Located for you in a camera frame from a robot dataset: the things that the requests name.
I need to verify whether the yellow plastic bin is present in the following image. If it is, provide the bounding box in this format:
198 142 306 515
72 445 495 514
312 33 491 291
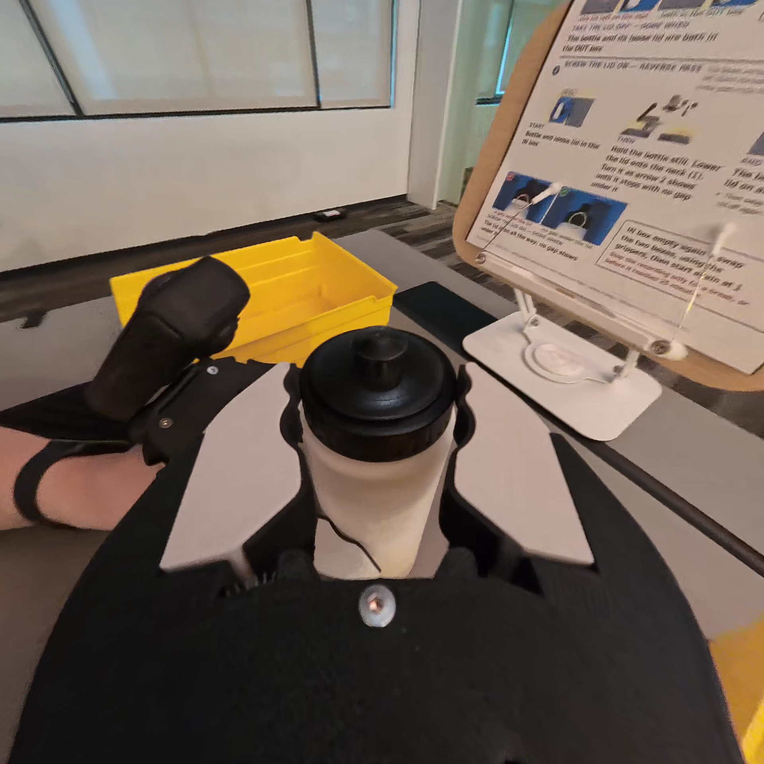
109 232 399 368
707 621 764 764

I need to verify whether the printed instruction sheet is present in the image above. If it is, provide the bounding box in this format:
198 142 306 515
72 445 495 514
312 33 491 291
466 0 764 332

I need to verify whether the white plastic bottle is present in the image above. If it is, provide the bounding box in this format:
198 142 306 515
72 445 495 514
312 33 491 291
301 418 457 579

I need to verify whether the black wrist rest pad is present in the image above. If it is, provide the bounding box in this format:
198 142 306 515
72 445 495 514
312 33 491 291
0 382 129 442

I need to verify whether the black framed window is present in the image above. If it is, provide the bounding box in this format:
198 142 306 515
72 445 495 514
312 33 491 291
0 0 398 123

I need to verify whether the black wristband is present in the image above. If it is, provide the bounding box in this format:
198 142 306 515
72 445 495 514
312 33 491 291
13 439 132 531

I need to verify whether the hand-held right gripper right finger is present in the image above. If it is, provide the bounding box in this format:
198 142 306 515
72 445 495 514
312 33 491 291
440 361 596 580

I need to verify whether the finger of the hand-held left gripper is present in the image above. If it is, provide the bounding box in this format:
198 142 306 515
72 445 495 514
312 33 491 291
313 516 383 580

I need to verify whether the wooden document board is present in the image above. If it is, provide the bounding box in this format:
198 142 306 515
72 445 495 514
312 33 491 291
452 0 764 393

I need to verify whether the black rectangular table pad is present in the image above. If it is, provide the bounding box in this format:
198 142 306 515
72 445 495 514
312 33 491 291
394 282 496 344

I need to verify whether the black bottle lid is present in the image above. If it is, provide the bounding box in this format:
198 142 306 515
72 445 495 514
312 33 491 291
298 326 459 463

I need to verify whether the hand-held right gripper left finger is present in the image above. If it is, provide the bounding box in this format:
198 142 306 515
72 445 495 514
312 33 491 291
158 361 316 579

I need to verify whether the person's left hand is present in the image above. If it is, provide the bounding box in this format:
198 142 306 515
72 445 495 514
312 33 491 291
39 448 165 532

